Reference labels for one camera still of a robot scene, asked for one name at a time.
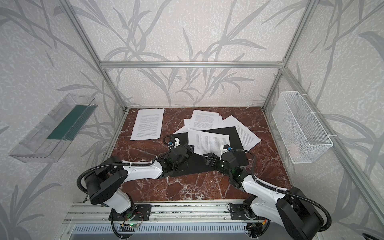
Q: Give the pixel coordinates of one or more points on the left electronics board with wires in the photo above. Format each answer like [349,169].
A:
[123,226]

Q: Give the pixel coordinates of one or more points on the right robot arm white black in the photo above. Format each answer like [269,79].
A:
[302,218]

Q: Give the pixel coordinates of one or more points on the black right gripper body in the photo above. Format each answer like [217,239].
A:
[212,160]

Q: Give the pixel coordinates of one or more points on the aluminium cage frame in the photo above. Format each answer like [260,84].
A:
[368,192]

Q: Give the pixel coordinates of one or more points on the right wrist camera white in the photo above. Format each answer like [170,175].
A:
[225,149]

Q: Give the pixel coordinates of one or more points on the white paper under centre stack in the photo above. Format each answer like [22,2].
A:
[184,129]

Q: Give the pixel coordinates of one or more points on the aluminium front rail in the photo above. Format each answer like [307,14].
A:
[205,211]

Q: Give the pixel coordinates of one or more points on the clear plastic wall tray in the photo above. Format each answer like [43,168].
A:
[47,142]

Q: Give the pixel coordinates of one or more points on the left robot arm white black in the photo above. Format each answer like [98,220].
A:
[102,183]

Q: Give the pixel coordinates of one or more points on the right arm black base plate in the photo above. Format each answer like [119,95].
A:
[238,212]

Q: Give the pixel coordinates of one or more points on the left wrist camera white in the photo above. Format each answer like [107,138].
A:
[173,143]

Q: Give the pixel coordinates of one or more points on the electronics board with wires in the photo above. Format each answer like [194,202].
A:
[123,226]
[255,230]

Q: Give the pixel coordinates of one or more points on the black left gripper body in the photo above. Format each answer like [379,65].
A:
[188,150]

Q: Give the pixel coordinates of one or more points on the white printed paper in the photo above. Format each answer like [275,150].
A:
[247,137]
[203,120]
[205,143]
[148,124]

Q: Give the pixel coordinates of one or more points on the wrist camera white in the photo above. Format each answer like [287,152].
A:
[225,149]
[173,143]

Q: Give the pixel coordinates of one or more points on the right electronics board with wires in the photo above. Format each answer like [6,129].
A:
[255,230]

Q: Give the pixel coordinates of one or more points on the white wire mesh basket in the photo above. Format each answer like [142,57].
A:
[298,124]

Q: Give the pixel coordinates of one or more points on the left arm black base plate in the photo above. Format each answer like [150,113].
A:
[134,213]

